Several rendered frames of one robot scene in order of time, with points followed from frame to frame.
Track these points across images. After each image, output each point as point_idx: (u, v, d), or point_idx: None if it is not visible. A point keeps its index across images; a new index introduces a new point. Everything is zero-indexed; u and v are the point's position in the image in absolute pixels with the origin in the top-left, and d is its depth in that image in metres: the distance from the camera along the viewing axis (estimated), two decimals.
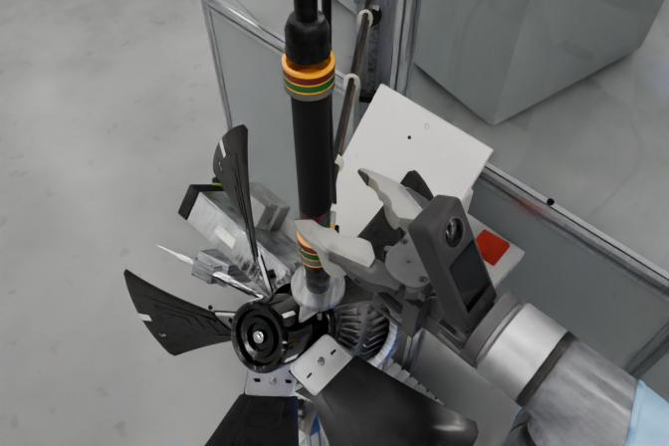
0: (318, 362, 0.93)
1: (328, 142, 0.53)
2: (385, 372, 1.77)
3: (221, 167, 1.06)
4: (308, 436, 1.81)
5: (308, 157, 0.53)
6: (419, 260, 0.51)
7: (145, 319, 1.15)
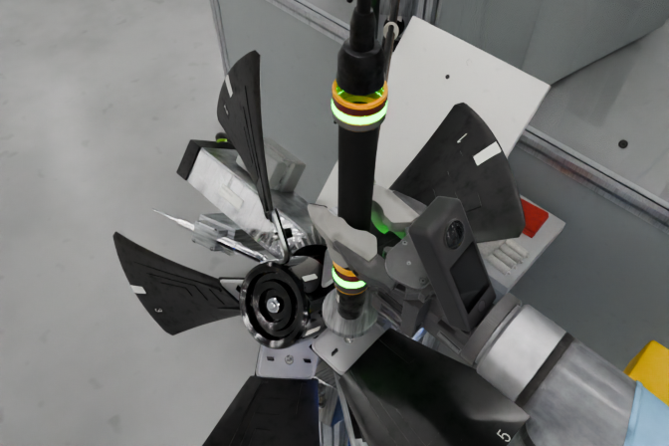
0: (343, 337, 0.78)
1: (373, 171, 0.50)
2: None
3: (228, 111, 0.90)
4: (320, 431, 1.66)
5: (352, 187, 0.50)
6: (419, 261, 0.51)
7: (138, 291, 0.99)
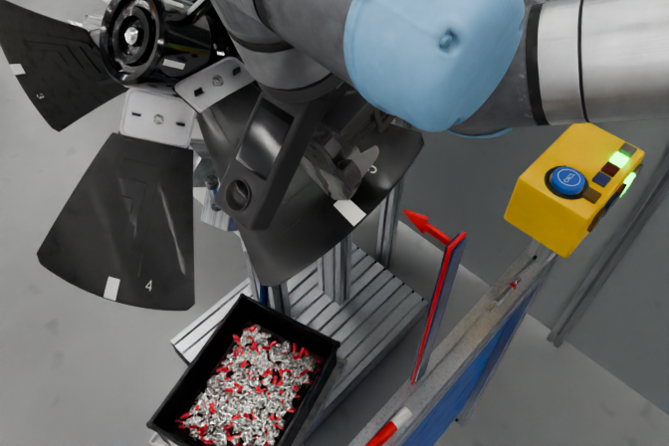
0: (212, 82, 0.69)
1: None
2: (350, 245, 1.52)
3: None
4: None
5: None
6: None
7: (18, 71, 0.90)
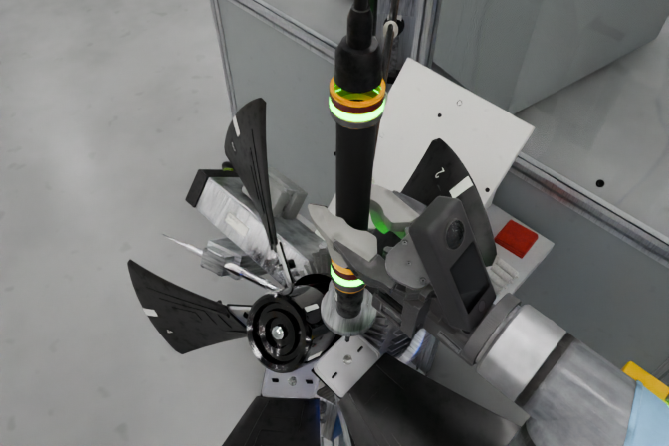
0: (290, 376, 0.90)
1: (371, 169, 0.50)
2: None
3: (438, 178, 0.77)
4: (320, 439, 1.72)
5: (350, 185, 0.50)
6: (419, 261, 0.51)
7: (235, 126, 0.94)
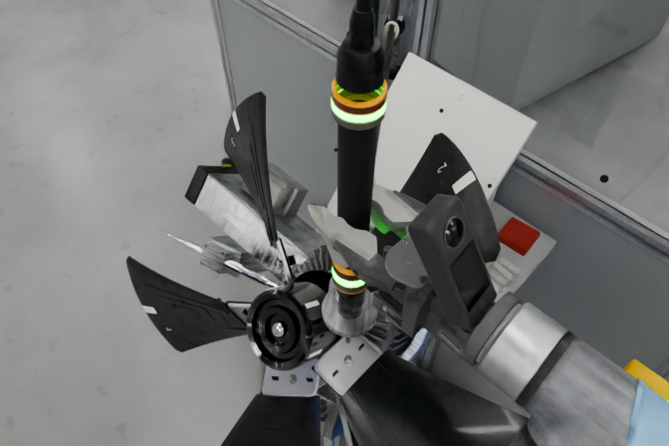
0: (291, 374, 0.89)
1: (372, 169, 0.50)
2: None
3: (440, 173, 0.76)
4: (320, 438, 1.71)
5: (351, 185, 0.50)
6: (419, 260, 0.51)
7: (235, 121, 0.93)
